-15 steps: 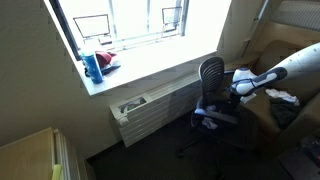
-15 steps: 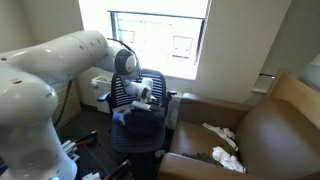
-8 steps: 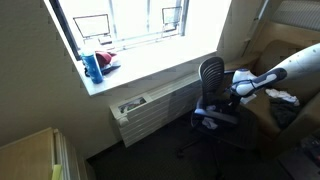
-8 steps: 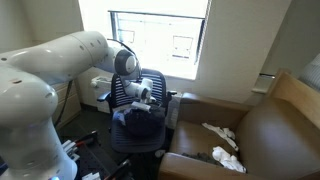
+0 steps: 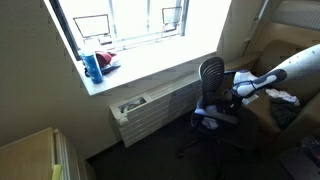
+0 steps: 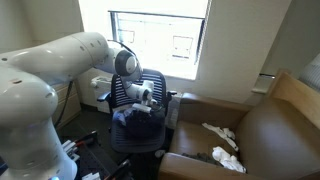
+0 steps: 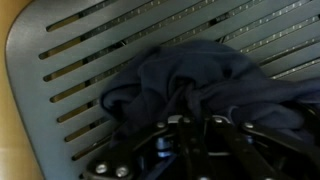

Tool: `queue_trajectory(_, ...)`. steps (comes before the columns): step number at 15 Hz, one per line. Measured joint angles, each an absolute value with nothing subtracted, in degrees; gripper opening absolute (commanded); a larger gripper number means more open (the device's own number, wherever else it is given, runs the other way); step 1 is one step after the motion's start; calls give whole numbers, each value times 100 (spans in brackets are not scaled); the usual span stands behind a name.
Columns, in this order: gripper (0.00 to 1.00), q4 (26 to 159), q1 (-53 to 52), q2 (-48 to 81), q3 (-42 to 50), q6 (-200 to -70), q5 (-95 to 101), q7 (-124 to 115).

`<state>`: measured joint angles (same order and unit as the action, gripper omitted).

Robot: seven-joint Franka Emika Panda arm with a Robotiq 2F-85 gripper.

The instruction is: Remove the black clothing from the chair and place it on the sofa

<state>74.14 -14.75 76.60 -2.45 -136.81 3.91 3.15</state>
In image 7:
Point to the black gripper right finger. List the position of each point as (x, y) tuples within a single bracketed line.
[(253, 150)]

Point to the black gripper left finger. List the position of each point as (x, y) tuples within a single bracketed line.
[(140, 153)]

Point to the dark navy blue clothing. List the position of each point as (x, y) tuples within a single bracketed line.
[(216, 73)]

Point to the grey slotted chair seat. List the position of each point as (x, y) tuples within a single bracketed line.
[(40, 110)]

